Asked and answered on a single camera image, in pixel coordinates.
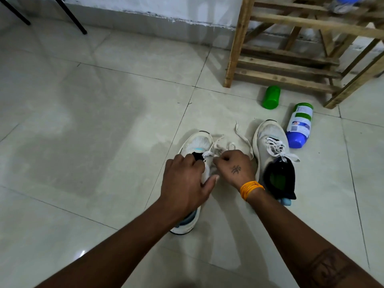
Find white sneaker with black tongue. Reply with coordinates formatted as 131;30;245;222
252;119;301;207

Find person's left hand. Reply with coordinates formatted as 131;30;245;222
160;153;220;221

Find black metal leg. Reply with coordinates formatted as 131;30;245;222
0;0;31;26
52;0;88;35

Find person's right hand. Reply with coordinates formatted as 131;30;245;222
213;149;260;192

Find white sneaker with lace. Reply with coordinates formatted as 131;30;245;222
169;131;223;236

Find person's right forearm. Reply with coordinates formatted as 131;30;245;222
246;188;384;288

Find person's left forearm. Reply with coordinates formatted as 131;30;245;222
34;203;184;288

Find blue and white shoe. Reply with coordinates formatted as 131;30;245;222
328;0;368;15

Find orange thread wristband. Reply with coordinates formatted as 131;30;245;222
239;181;265;201

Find green plastic cap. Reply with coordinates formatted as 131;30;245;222
262;85;281;110

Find white shoelace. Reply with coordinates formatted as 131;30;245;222
202;120;255;175

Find white and blue bottle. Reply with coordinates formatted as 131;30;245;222
286;102;314;149

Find wooden shoe rack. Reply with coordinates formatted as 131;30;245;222
223;0;384;110

